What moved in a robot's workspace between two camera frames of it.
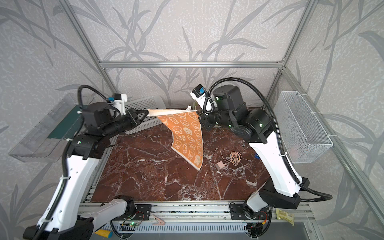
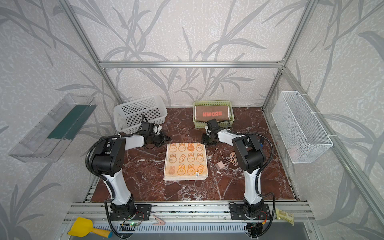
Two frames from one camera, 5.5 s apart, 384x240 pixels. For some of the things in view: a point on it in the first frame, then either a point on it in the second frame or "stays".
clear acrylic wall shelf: [45, 142] stays
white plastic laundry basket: [151, 102] stays
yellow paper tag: [282, 215] stays
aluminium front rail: [209, 212] stays
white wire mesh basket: [304, 136] stays
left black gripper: [135, 117] to [159, 139]
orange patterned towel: [186, 127] to [185, 161]
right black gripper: [205, 120] to [208, 140]
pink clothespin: [161, 222] stays
